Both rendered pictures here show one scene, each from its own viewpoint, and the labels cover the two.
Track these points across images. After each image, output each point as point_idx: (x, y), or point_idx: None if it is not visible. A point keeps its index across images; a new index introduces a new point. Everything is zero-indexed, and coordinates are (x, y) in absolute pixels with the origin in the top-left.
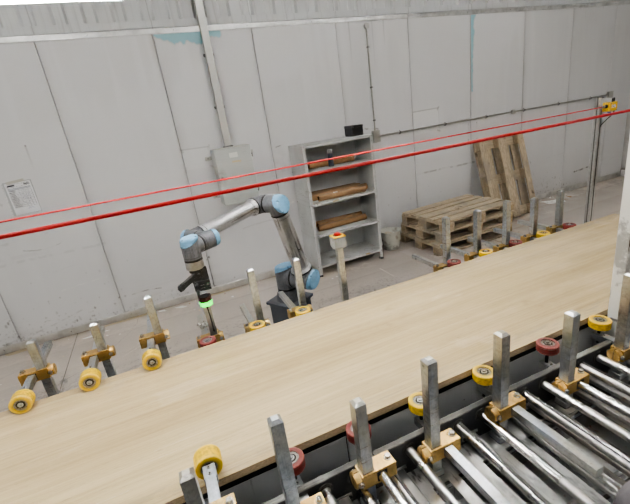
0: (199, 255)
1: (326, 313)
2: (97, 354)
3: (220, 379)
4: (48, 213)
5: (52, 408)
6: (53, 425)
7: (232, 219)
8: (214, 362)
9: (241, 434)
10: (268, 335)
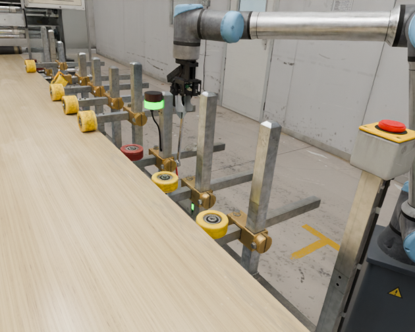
0: (183, 37)
1: (195, 255)
2: (108, 97)
3: (24, 168)
4: None
5: (49, 106)
6: (22, 110)
7: (317, 24)
8: (71, 159)
9: None
10: (125, 192)
